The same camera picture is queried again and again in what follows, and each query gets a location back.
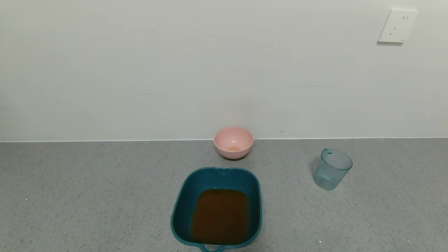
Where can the brown liquid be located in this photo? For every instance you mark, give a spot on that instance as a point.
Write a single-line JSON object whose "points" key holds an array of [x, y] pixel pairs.
{"points": [[218, 215]]}

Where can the clear ribbed blue cup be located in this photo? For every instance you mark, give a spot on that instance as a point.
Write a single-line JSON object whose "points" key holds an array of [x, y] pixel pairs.
{"points": [[332, 169]]}

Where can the pink bowl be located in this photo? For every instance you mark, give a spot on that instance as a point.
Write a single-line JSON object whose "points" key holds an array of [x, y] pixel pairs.
{"points": [[233, 140]]}

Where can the teal rectangular plastic tray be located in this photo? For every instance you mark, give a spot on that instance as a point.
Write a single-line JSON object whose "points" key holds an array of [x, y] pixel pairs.
{"points": [[183, 210]]}

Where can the white wall socket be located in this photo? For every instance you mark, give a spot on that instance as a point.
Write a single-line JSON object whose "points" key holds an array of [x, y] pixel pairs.
{"points": [[397, 26]]}

